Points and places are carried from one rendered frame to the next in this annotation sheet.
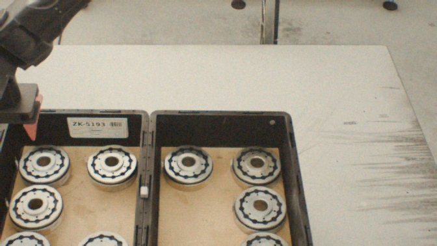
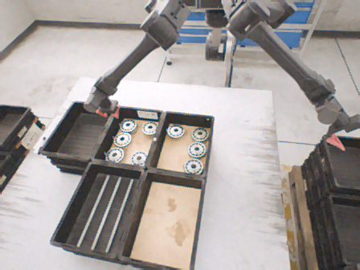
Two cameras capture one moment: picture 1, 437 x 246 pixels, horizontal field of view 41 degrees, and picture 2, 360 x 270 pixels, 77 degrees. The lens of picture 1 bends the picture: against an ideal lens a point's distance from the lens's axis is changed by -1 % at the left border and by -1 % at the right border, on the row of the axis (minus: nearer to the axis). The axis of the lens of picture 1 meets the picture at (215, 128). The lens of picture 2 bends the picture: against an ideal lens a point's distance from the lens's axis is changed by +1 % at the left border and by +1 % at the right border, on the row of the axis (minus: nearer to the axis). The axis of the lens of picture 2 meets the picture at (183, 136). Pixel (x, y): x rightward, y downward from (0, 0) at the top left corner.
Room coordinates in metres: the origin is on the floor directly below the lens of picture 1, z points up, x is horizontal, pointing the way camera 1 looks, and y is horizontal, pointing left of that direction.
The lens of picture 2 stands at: (0.03, -0.26, 1.91)
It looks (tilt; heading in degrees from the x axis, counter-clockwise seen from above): 53 degrees down; 19
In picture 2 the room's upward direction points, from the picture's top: 5 degrees counter-clockwise
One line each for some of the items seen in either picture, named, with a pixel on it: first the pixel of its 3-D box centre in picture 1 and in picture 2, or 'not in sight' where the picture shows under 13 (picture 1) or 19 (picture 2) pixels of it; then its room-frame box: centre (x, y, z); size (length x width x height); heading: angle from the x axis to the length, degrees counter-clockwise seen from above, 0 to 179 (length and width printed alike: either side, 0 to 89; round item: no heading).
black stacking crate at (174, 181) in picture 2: not in sight; (166, 218); (0.30, -0.06, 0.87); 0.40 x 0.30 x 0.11; 5
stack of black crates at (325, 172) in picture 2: not in sight; (336, 176); (1.03, -1.06, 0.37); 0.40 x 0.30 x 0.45; 6
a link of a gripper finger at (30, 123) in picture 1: (21, 119); (112, 112); (0.67, 0.32, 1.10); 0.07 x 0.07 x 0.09; 4
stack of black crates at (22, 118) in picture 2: not in sight; (18, 139); (0.75, 1.52, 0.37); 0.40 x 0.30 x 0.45; 6
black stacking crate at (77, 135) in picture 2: not in sight; (84, 133); (0.65, 0.57, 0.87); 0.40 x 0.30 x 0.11; 5
